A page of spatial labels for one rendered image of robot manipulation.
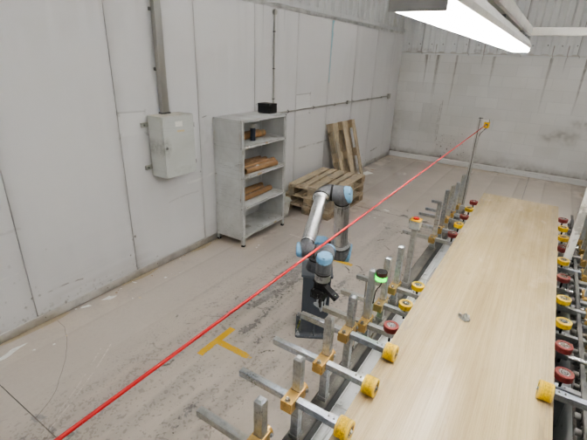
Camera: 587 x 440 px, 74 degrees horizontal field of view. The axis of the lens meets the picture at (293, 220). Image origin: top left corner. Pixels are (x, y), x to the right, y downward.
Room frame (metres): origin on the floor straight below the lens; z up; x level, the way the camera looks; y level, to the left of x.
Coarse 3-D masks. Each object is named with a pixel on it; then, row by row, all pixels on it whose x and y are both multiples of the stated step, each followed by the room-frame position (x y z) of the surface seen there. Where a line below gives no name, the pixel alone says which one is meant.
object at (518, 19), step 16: (496, 0) 1.50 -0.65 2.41; (512, 0) 1.81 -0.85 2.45; (512, 16) 1.93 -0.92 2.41; (528, 32) 2.80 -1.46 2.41; (544, 32) 2.93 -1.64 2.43; (560, 32) 2.89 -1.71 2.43; (576, 32) 2.84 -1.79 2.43; (576, 224) 2.67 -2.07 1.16; (576, 240) 2.65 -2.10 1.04; (560, 272) 2.66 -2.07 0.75
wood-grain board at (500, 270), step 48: (480, 240) 2.88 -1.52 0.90; (528, 240) 2.92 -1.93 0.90; (432, 288) 2.12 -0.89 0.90; (480, 288) 2.15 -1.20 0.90; (528, 288) 2.17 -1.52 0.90; (432, 336) 1.65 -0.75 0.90; (480, 336) 1.67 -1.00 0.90; (528, 336) 1.69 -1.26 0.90; (384, 384) 1.31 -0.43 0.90; (432, 384) 1.33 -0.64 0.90; (480, 384) 1.34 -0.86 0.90; (528, 384) 1.35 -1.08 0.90; (384, 432) 1.07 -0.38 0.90; (432, 432) 1.08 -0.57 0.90; (480, 432) 1.09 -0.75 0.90; (528, 432) 1.10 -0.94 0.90
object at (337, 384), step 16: (448, 224) 3.68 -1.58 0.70; (432, 256) 3.01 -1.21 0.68; (416, 272) 2.67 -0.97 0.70; (384, 320) 2.04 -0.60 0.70; (352, 352) 1.74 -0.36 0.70; (368, 352) 1.80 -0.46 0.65; (352, 368) 1.62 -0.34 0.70; (336, 384) 1.50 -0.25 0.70; (320, 400) 1.40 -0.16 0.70; (336, 400) 1.47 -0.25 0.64; (304, 416) 1.30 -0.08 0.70; (288, 432) 1.22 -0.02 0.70; (304, 432) 1.22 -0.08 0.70
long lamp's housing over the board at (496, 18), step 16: (400, 0) 0.89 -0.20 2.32; (416, 0) 0.87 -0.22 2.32; (432, 0) 0.86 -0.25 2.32; (448, 0) 0.85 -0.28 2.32; (464, 0) 0.95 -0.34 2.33; (480, 0) 1.17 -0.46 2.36; (480, 16) 1.16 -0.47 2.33; (496, 16) 1.40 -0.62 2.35; (512, 32) 1.81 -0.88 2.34; (528, 48) 2.88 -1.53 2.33
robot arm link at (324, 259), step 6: (324, 252) 1.98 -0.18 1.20; (318, 258) 1.93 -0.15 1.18; (324, 258) 1.92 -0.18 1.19; (330, 258) 1.93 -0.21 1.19; (318, 264) 1.93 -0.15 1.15; (324, 264) 1.91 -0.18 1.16; (330, 264) 1.93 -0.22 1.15; (318, 270) 1.92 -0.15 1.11; (324, 270) 1.91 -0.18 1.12; (330, 270) 1.93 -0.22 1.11; (318, 276) 1.92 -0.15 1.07; (324, 276) 1.91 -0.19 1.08
